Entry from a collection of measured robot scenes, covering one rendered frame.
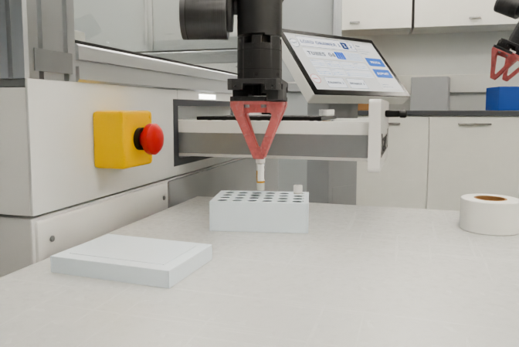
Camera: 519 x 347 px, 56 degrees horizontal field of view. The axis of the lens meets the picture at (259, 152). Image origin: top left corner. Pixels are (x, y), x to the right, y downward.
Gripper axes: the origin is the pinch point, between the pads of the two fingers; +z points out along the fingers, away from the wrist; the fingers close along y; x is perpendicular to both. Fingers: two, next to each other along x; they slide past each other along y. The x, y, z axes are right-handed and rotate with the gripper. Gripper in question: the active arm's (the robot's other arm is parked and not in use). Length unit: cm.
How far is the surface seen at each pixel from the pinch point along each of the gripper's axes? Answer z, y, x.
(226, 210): 7.1, 3.3, -3.7
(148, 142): -1.4, 4.6, -13.2
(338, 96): -11, -107, 12
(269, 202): 6.0, 3.1, 1.7
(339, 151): 0.8, -13.9, 10.5
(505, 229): 8.9, 0.8, 30.1
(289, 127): -2.7, -15.4, 2.6
